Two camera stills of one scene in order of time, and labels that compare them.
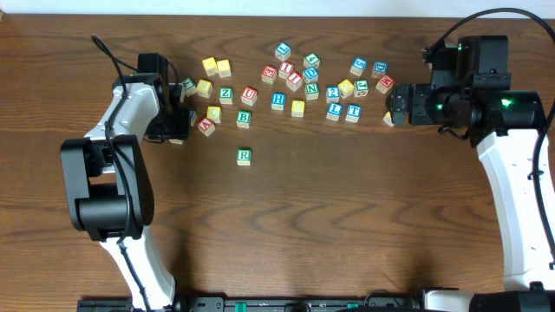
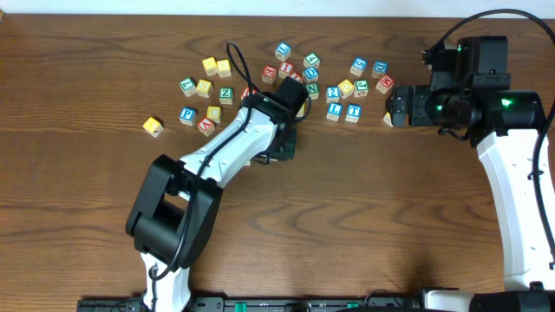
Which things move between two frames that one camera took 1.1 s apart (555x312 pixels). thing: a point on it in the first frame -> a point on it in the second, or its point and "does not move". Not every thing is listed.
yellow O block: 297,108 does not move
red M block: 385,84 does not move
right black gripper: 423,94 does not move
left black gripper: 176,120 -> 287,145
